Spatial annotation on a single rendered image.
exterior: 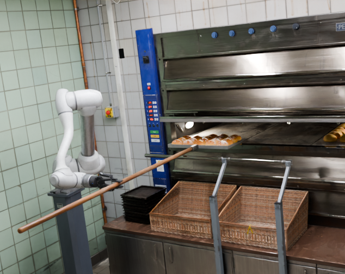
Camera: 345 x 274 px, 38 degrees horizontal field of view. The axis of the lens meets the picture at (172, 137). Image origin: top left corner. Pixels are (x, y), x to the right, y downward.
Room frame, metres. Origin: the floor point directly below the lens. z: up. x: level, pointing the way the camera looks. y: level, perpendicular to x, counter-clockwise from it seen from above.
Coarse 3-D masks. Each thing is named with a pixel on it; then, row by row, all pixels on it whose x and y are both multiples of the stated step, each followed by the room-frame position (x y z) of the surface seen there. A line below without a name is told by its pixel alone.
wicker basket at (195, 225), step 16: (176, 192) 4.13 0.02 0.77; (192, 192) 4.08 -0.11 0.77; (208, 192) 3.99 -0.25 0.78; (224, 192) 3.92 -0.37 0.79; (160, 208) 3.91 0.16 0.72; (176, 208) 4.10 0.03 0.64; (192, 208) 4.05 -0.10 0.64; (208, 208) 3.96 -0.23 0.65; (160, 224) 3.75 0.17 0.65; (176, 224) 3.66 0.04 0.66; (192, 224) 3.58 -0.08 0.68; (208, 224) 3.50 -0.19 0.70
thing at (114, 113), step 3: (105, 108) 4.54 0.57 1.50; (108, 108) 4.52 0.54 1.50; (111, 108) 4.50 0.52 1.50; (114, 108) 4.51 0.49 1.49; (117, 108) 4.54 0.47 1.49; (105, 111) 4.55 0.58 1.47; (111, 111) 4.50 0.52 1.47; (114, 111) 4.51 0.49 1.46; (117, 111) 4.54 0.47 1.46; (111, 114) 4.51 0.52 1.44; (114, 114) 4.50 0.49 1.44; (117, 114) 4.53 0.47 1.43; (108, 117) 4.53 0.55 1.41; (111, 117) 4.51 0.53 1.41; (114, 117) 4.50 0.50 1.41
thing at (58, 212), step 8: (184, 152) 3.73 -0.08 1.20; (168, 160) 3.54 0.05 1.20; (152, 168) 3.38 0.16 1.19; (128, 176) 3.18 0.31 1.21; (136, 176) 3.22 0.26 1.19; (112, 184) 3.03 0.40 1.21; (120, 184) 3.08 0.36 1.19; (96, 192) 2.90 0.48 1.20; (104, 192) 2.96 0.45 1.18; (80, 200) 2.78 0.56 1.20; (88, 200) 2.83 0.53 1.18; (64, 208) 2.67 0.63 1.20; (72, 208) 2.73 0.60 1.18; (48, 216) 2.57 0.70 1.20; (32, 224) 2.48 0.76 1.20
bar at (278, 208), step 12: (156, 156) 3.87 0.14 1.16; (168, 156) 3.81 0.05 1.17; (180, 156) 3.75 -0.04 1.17; (192, 156) 3.69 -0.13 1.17; (204, 156) 3.64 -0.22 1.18; (288, 168) 3.24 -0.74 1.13; (216, 192) 3.38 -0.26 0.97; (216, 204) 3.35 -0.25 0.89; (276, 204) 3.07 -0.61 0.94; (216, 216) 3.34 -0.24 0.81; (276, 216) 3.08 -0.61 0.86; (216, 228) 3.34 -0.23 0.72; (276, 228) 3.08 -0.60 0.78; (216, 240) 3.34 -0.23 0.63; (216, 252) 3.35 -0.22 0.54; (216, 264) 3.35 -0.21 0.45
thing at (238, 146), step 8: (240, 144) 3.89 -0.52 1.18; (248, 144) 3.85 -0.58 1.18; (256, 144) 3.82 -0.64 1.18; (264, 144) 3.79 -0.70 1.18; (272, 144) 3.76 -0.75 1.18; (280, 144) 3.73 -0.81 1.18; (320, 152) 3.51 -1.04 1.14; (328, 152) 3.48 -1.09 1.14; (336, 152) 3.44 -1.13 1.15; (344, 152) 3.41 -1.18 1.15
